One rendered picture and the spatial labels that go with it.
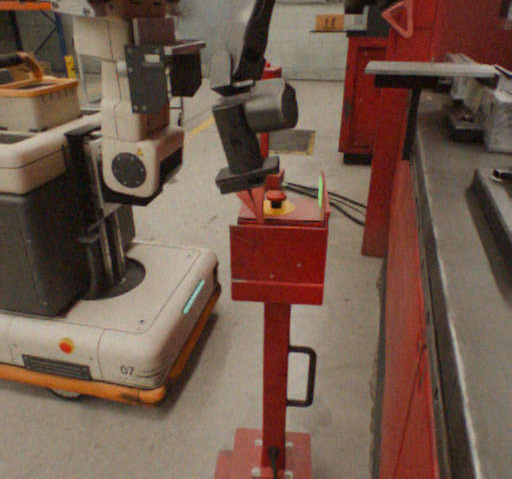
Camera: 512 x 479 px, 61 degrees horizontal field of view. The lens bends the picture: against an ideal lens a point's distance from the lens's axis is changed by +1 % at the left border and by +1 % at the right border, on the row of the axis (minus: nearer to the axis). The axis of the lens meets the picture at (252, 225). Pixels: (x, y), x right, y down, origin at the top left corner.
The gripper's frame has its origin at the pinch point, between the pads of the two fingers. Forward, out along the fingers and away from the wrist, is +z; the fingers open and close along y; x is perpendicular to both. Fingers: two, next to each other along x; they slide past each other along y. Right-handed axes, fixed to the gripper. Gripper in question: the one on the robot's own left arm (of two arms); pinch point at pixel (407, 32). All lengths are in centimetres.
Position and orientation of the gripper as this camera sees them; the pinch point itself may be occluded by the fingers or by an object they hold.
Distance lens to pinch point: 114.6
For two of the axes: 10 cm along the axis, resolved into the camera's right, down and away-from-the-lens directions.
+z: 4.9, 8.4, 2.3
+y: 2.9, -4.1, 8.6
